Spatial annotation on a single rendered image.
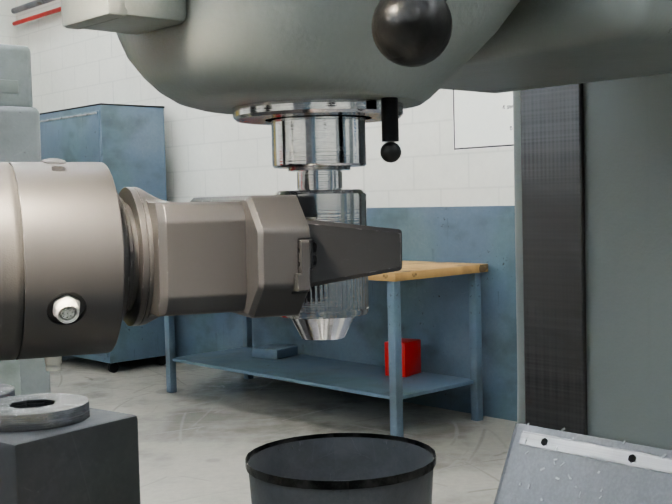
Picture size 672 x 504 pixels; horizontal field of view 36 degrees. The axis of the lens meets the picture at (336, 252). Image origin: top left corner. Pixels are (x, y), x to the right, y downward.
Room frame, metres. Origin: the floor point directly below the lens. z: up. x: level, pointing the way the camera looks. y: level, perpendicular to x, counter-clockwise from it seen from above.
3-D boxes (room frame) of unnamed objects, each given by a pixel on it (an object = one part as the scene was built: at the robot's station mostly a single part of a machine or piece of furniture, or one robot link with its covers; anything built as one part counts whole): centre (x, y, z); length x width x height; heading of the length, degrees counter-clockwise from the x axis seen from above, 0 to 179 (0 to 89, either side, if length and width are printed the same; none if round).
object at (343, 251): (0.49, 0.00, 1.24); 0.06 x 0.02 x 0.03; 114
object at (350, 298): (0.52, 0.01, 1.23); 0.05 x 0.05 x 0.05
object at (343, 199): (0.52, 0.01, 1.26); 0.05 x 0.05 x 0.01
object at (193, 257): (0.48, 0.09, 1.24); 0.13 x 0.12 x 0.10; 24
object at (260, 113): (0.52, 0.01, 1.31); 0.09 x 0.09 x 0.01
